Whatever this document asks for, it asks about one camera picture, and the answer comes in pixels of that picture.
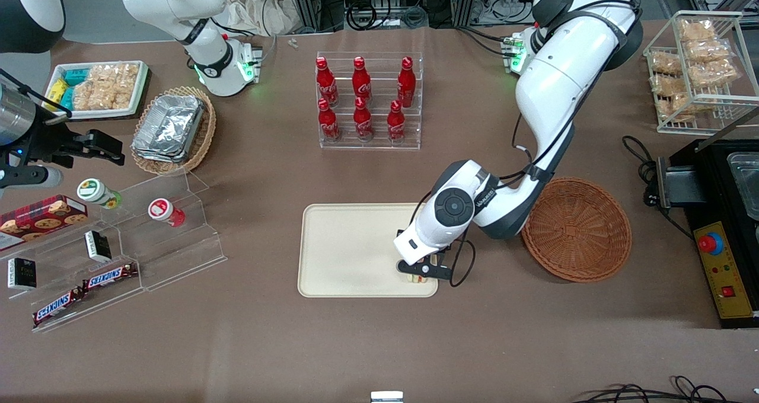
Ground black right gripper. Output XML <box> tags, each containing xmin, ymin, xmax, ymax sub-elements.
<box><xmin>0</xmin><ymin>116</ymin><xmax>126</xmax><ymax>183</ymax></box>

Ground triangular sandwich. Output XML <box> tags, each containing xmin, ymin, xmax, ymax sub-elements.
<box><xmin>405</xmin><ymin>254</ymin><xmax>441</xmax><ymax>284</ymax></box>

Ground white snack tray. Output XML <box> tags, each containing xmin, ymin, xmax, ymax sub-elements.
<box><xmin>43</xmin><ymin>60</ymin><xmax>149</xmax><ymax>121</ymax></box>

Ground cream rectangular tray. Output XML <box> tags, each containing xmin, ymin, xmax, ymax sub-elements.
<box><xmin>297</xmin><ymin>203</ymin><xmax>439</xmax><ymax>299</ymax></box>

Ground light wicker basket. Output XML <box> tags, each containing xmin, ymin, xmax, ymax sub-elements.
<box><xmin>130</xmin><ymin>85</ymin><xmax>218</xmax><ymax>176</ymax></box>

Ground brown wicker basket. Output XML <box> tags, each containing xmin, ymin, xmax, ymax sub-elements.
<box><xmin>519</xmin><ymin>177</ymin><xmax>633</xmax><ymax>284</ymax></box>

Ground green lid cup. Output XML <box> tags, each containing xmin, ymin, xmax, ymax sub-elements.
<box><xmin>76</xmin><ymin>178</ymin><xmax>123</xmax><ymax>210</ymax></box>

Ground bagged rice crackers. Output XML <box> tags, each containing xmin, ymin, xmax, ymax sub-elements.
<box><xmin>71</xmin><ymin>63</ymin><xmax>141</xmax><ymax>111</ymax></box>

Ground stacked aluminium foil containers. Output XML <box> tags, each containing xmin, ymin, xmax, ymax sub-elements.
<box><xmin>131</xmin><ymin>94</ymin><xmax>206</xmax><ymax>164</ymax></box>

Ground red lid cup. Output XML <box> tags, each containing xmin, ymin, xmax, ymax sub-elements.
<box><xmin>148</xmin><ymin>198</ymin><xmax>186</xmax><ymax>228</ymax></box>

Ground red cookie box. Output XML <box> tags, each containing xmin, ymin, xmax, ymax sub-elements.
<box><xmin>0</xmin><ymin>195</ymin><xmax>89</xmax><ymax>251</ymax></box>

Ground small black box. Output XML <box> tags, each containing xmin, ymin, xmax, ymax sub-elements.
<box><xmin>84</xmin><ymin>230</ymin><xmax>113</xmax><ymax>264</ymax></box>
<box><xmin>7</xmin><ymin>257</ymin><xmax>38</xmax><ymax>290</ymax></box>

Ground snickers bar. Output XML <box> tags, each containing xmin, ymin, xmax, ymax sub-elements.
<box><xmin>81</xmin><ymin>262</ymin><xmax>139</xmax><ymax>292</ymax></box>
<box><xmin>32</xmin><ymin>288</ymin><xmax>87</xmax><ymax>328</ymax></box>

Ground clear acrylic bottle rack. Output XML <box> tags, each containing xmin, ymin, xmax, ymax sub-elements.
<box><xmin>315</xmin><ymin>51</ymin><xmax>424</xmax><ymax>151</ymax></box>

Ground clear acrylic step display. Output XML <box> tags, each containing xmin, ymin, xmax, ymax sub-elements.
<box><xmin>0</xmin><ymin>171</ymin><xmax>228</xmax><ymax>334</ymax></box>

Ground red cola bottle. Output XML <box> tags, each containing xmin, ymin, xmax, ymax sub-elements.
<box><xmin>397</xmin><ymin>56</ymin><xmax>417</xmax><ymax>109</ymax></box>
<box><xmin>353</xmin><ymin>97</ymin><xmax>375</xmax><ymax>142</ymax></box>
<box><xmin>315</xmin><ymin>57</ymin><xmax>339</xmax><ymax>107</ymax></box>
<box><xmin>387</xmin><ymin>100</ymin><xmax>407</xmax><ymax>144</ymax></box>
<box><xmin>317</xmin><ymin>98</ymin><xmax>342</xmax><ymax>143</ymax></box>
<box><xmin>352</xmin><ymin>56</ymin><xmax>373</xmax><ymax>105</ymax></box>

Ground beige cloth bag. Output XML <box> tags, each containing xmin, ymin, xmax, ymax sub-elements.
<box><xmin>224</xmin><ymin>0</ymin><xmax>300</xmax><ymax>37</ymax></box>

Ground red emergency stop button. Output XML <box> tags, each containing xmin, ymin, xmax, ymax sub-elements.
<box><xmin>697</xmin><ymin>235</ymin><xmax>726</xmax><ymax>257</ymax></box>

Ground bagged cracker snack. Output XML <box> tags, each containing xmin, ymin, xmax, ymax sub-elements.
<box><xmin>688</xmin><ymin>59</ymin><xmax>741</xmax><ymax>88</ymax></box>
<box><xmin>649</xmin><ymin>50</ymin><xmax>684</xmax><ymax>76</ymax></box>
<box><xmin>677</xmin><ymin>18</ymin><xmax>719</xmax><ymax>43</ymax></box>
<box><xmin>650</xmin><ymin>73</ymin><xmax>690</xmax><ymax>97</ymax></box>
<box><xmin>655</xmin><ymin>93</ymin><xmax>696</xmax><ymax>123</ymax></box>
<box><xmin>684</xmin><ymin>38</ymin><xmax>734</xmax><ymax>64</ymax></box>

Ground black machine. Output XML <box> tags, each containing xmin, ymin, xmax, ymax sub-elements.
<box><xmin>655</xmin><ymin>137</ymin><xmax>759</xmax><ymax>330</ymax></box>

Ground yellow control panel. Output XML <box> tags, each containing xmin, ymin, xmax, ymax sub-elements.
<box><xmin>695</xmin><ymin>221</ymin><xmax>759</xmax><ymax>322</ymax></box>

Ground clear plastic container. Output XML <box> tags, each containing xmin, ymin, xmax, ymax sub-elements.
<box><xmin>726</xmin><ymin>152</ymin><xmax>759</xmax><ymax>200</ymax></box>

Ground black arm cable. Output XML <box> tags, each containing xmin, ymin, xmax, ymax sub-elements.
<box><xmin>409</xmin><ymin>0</ymin><xmax>638</xmax><ymax>289</ymax></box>

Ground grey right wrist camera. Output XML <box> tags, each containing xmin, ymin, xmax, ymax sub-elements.
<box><xmin>0</xmin><ymin>165</ymin><xmax>63</xmax><ymax>191</ymax></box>

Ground black power cable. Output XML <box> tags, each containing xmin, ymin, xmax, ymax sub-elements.
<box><xmin>621</xmin><ymin>135</ymin><xmax>696</xmax><ymax>241</ymax></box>

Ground black cable bundle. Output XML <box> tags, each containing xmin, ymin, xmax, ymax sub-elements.
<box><xmin>570</xmin><ymin>375</ymin><xmax>759</xmax><ymax>403</ymax></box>

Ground white wire rack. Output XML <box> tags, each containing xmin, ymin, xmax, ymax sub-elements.
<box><xmin>643</xmin><ymin>10</ymin><xmax>759</xmax><ymax>136</ymax></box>

